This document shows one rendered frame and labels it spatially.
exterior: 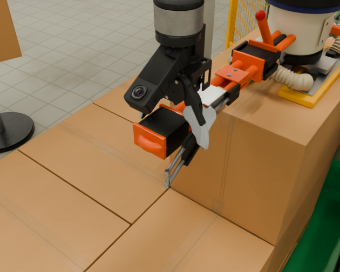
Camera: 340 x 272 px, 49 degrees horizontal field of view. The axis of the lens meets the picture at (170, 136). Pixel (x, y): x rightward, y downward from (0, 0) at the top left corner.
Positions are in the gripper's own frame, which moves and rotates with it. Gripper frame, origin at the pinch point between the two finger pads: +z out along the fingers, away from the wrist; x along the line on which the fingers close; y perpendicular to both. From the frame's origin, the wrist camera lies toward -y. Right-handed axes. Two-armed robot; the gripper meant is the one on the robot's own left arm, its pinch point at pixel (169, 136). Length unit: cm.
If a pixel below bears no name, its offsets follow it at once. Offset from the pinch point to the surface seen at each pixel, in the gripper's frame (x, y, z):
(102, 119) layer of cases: 69, 41, 53
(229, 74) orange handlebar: 1.1, 23.1, -2.0
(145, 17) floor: 217, 239, 107
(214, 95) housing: -0.6, 14.2, -1.8
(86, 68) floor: 185, 128, 107
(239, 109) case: 1.5, 31.8, 12.7
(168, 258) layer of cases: 5, 6, 53
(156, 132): 0.7, -3.0, -2.4
